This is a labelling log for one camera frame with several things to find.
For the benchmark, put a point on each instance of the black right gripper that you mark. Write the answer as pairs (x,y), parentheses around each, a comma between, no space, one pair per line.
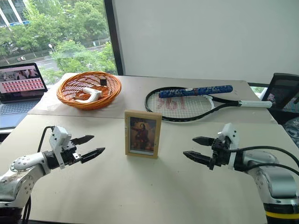
(218,151)

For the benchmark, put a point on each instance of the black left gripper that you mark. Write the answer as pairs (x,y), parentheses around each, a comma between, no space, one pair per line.
(70,155)

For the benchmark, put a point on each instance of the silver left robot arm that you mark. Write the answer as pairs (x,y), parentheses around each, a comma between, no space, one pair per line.
(25,166)

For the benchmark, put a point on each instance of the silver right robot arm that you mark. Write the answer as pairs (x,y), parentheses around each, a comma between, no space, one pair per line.
(268,175)

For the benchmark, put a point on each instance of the black tennis racket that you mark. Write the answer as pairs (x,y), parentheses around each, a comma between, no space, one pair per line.
(187,105)

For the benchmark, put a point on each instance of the orange wicker basket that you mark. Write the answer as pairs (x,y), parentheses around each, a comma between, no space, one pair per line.
(88,89)

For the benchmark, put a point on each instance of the blue patterned folded umbrella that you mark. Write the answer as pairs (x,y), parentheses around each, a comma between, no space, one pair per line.
(196,91)

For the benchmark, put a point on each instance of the small black cube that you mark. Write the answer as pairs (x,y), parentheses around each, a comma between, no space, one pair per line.
(103,81)

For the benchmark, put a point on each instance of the open laptop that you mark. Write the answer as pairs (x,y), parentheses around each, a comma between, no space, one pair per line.
(18,91)

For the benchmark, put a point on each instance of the black mesh office chair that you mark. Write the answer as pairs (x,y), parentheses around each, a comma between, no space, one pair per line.
(283,95)

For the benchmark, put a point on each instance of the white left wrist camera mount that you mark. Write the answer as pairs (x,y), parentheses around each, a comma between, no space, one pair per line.
(59,140)

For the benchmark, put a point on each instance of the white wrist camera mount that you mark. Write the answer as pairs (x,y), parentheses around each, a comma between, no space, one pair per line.
(231,137)
(59,140)

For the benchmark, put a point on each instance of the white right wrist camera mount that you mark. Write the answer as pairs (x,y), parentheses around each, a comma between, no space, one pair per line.
(231,137)

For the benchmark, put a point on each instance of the wooden picture frame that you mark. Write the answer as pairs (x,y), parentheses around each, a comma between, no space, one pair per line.
(143,134)

